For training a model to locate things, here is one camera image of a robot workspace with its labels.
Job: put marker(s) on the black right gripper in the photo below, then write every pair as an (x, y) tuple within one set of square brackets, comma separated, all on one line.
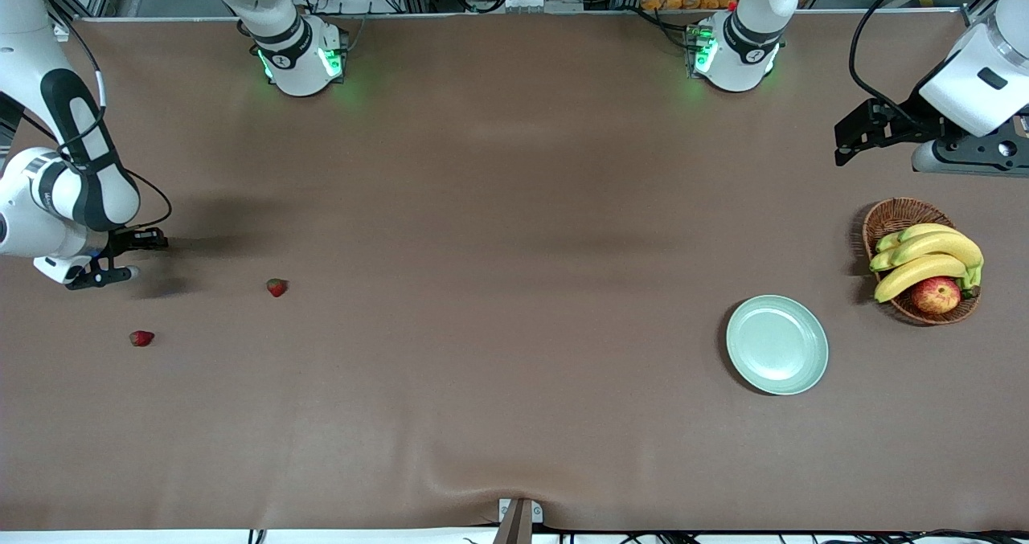
[(122, 241)]

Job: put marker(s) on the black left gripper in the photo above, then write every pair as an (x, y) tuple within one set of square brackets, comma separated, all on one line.
[(917, 123)]

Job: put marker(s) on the red strawberry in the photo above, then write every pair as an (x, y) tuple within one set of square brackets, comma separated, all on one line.
[(141, 338), (276, 288)]

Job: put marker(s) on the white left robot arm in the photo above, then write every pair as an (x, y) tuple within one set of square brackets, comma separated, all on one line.
[(744, 46)]

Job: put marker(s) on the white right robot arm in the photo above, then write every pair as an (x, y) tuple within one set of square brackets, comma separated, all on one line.
[(32, 38)]

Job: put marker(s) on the pale green round plate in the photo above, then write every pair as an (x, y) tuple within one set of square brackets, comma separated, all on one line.
[(776, 345)]

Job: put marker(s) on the brown wicker basket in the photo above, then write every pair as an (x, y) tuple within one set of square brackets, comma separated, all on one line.
[(896, 216)]

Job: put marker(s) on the yellow banana bunch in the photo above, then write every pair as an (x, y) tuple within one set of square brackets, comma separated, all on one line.
[(932, 247)]

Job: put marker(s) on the red yellow apple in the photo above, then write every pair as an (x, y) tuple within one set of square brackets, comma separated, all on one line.
[(936, 295)]

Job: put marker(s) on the white power strip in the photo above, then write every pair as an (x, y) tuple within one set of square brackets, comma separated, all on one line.
[(534, 2)]

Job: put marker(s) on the brown table cloth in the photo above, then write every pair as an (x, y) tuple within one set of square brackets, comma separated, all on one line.
[(514, 367)]

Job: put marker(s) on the grey metal clamp bracket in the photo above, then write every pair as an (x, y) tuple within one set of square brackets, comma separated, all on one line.
[(518, 524)]

